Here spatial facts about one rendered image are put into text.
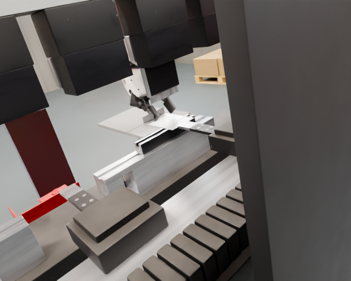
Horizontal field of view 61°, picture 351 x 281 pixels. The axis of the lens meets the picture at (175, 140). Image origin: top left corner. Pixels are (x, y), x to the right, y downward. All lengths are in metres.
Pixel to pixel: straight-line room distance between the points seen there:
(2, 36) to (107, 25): 0.20
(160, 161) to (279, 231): 0.57
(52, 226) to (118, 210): 0.37
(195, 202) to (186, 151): 0.34
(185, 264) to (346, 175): 0.20
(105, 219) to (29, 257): 0.28
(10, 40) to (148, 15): 0.30
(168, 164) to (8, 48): 0.46
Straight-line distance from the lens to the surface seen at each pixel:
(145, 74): 0.76
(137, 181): 0.76
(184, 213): 0.51
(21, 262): 0.71
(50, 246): 0.76
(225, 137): 0.64
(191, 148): 0.86
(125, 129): 0.89
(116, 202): 0.50
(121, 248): 0.45
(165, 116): 0.91
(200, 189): 0.56
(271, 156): 0.21
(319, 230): 0.33
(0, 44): 0.60
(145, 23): 0.73
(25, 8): 0.61
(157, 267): 0.36
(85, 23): 0.65
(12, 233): 0.68
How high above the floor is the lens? 1.30
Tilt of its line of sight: 24 degrees down
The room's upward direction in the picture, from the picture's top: 13 degrees counter-clockwise
